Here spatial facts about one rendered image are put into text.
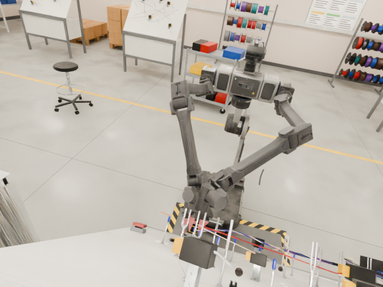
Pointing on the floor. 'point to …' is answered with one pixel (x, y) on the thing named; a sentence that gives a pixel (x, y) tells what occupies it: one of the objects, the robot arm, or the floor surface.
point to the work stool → (68, 85)
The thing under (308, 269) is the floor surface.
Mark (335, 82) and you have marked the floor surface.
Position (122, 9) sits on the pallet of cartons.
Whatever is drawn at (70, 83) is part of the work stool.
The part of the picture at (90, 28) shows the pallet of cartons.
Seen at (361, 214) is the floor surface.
